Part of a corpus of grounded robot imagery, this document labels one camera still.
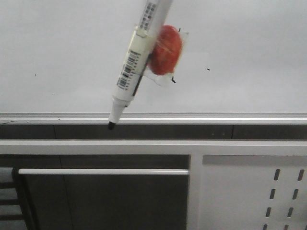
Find red round magnet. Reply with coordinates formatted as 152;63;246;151
144;24;189;88

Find white whiteboard marker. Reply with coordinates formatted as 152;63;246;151
108;0;172;130

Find white perforated pegboard panel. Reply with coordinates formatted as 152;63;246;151
199;156;307;230

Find white horizontal metal rod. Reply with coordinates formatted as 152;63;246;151
18;168;189;176

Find white metal stand frame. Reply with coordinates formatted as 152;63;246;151
0;140;307;230

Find whiteboard with aluminium frame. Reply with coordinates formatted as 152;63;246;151
0;0;307;126

